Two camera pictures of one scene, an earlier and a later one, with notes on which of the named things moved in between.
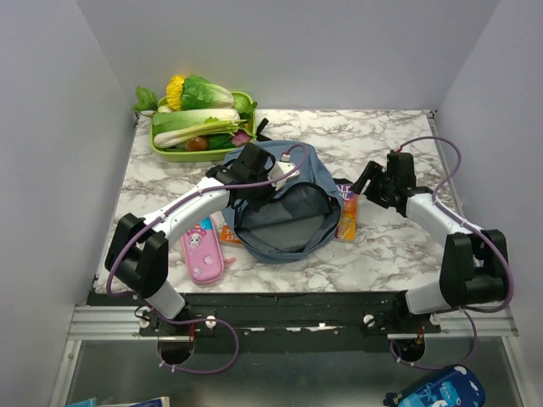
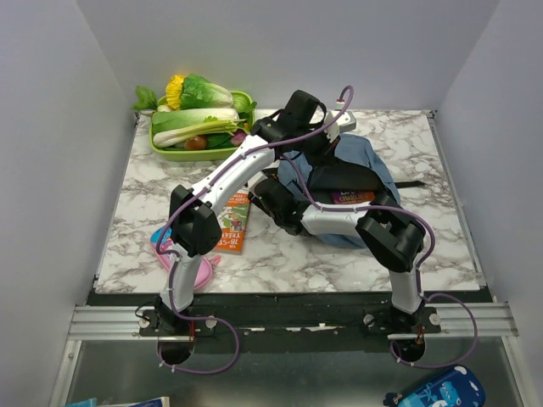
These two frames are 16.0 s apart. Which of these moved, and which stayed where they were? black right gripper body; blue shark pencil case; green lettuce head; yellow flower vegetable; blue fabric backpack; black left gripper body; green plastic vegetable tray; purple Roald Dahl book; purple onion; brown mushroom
Moved: blue fabric backpack; black left gripper body; black right gripper body; purple Roald Dahl book
Stayed: yellow flower vegetable; purple onion; brown mushroom; green plastic vegetable tray; blue shark pencil case; green lettuce head
